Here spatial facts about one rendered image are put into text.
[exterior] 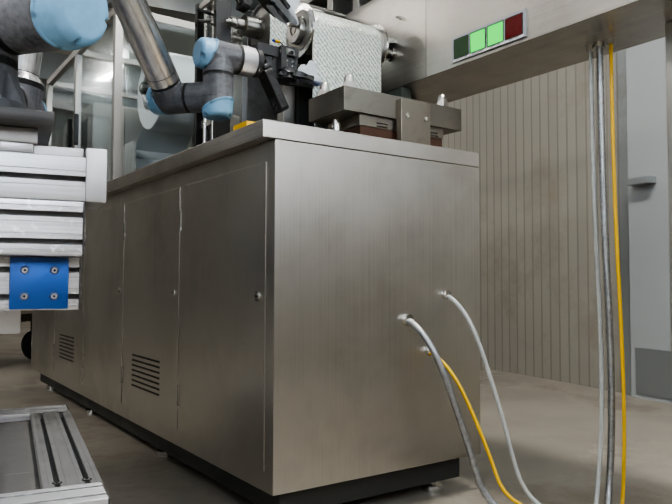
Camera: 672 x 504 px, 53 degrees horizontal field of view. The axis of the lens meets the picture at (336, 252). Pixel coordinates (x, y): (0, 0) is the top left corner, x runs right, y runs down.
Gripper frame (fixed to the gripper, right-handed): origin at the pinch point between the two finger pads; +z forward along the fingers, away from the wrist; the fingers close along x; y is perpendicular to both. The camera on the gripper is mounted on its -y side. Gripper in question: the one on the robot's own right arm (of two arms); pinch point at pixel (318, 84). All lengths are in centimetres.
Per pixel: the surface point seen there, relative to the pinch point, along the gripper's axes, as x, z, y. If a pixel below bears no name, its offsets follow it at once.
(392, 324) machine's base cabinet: -26, 4, -64
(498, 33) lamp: -37.1, 30.0, 9.4
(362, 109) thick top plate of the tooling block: -19.9, -0.1, -11.0
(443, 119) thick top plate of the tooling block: -19.9, 27.4, -9.6
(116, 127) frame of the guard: 102, -24, 4
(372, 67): -0.3, 18.4, 8.1
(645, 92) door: 26, 204, 38
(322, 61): -0.2, 1.0, 6.5
